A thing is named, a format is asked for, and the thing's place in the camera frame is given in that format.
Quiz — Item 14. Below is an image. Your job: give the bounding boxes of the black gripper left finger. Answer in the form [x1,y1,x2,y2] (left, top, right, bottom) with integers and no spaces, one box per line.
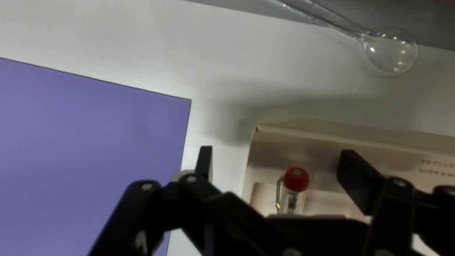
[87,145,269,256]

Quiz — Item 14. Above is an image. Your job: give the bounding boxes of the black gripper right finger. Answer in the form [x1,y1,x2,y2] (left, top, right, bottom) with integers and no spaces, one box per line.
[338,148,455,256]

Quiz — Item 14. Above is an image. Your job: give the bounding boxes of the shallow white cardboard box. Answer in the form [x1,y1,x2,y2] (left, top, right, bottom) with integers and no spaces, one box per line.
[244,124,455,256]

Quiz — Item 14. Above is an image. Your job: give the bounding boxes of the purple mat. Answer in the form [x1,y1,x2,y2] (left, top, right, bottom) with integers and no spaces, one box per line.
[0,56,192,256]

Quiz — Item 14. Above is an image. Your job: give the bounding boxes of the clear glass round flask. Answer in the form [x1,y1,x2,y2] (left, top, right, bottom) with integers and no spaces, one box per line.
[279,0,420,77]

